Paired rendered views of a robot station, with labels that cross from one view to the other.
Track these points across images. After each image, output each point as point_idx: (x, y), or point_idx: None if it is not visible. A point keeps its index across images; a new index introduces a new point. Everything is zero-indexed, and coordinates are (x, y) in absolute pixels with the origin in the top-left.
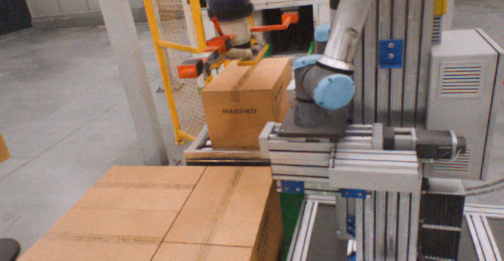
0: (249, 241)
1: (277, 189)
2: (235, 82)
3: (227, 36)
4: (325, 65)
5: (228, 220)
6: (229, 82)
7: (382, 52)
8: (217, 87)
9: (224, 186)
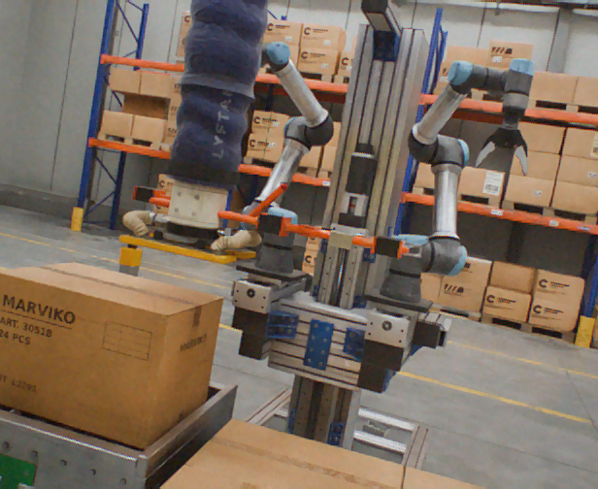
0: (396, 466)
1: (382, 390)
2: (158, 298)
3: (267, 212)
4: (458, 239)
5: (354, 471)
6: (151, 299)
7: (388, 236)
8: (165, 306)
9: (265, 460)
